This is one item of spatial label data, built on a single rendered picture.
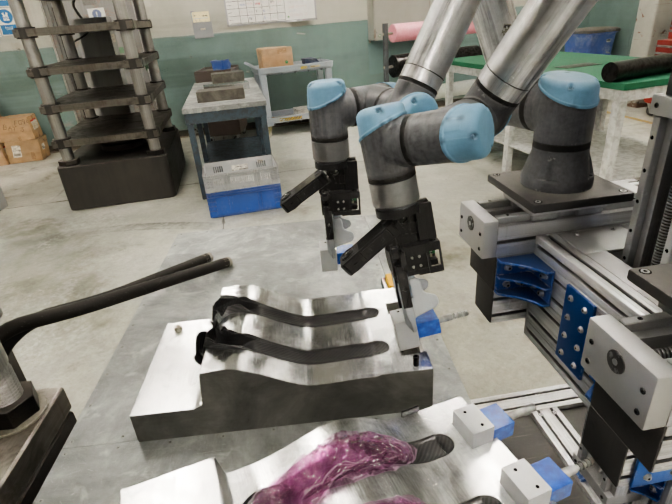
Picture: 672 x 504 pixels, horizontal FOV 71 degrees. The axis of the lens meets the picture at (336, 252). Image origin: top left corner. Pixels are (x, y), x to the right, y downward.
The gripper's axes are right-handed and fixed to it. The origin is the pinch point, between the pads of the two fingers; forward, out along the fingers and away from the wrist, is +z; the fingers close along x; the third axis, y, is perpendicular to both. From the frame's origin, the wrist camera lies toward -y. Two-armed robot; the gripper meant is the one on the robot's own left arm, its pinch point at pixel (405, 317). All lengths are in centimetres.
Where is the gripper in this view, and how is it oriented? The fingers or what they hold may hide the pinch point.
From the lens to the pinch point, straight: 83.1
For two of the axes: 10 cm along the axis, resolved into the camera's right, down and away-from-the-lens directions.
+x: -0.6, -3.2, 9.5
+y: 9.7, -2.3, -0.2
